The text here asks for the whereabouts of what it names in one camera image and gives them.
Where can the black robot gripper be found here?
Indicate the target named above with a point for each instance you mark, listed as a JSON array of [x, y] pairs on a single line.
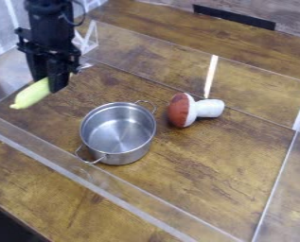
[[47, 41]]

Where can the stainless steel pot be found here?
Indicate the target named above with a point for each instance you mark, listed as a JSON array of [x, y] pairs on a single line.
[[116, 132]]

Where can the clear acrylic triangular stand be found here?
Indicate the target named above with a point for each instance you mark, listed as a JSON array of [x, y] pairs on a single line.
[[87, 41]]

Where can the clear acrylic front barrier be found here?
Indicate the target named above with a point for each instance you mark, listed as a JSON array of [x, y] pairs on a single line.
[[159, 213]]

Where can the red toy mushroom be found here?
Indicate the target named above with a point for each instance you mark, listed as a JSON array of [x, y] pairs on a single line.
[[183, 109]]

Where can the black strip on table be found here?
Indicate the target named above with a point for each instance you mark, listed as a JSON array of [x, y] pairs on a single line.
[[234, 17]]

